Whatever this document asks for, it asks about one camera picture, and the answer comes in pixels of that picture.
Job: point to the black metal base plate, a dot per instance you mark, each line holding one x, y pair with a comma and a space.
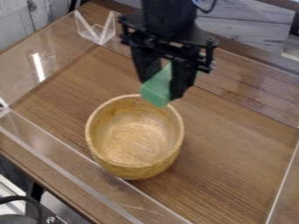
48, 216

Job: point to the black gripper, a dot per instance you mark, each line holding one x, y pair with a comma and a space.
188, 49

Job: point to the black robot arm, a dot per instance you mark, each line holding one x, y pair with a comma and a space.
166, 16

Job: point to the black table leg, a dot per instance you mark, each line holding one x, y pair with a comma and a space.
36, 192

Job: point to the brown wooden bowl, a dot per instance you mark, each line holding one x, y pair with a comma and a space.
133, 138

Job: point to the clear acrylic front wall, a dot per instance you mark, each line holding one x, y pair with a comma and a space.
102, 198

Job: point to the clear acrylic corner bracket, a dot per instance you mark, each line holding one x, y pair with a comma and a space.
98, 34

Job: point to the green rectangular block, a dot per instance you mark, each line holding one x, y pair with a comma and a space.
154, 90

